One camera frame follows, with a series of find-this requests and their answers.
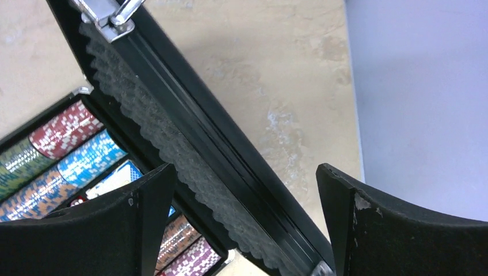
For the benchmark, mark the blue playing card deck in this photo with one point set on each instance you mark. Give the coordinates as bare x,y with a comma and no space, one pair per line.
126,173

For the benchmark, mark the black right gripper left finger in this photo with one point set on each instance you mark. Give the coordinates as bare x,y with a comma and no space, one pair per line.
117,233

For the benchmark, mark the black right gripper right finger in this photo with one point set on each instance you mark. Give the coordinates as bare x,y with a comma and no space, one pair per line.
374,233

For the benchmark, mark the black aluminium poker case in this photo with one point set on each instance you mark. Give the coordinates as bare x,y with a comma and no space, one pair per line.
163,113

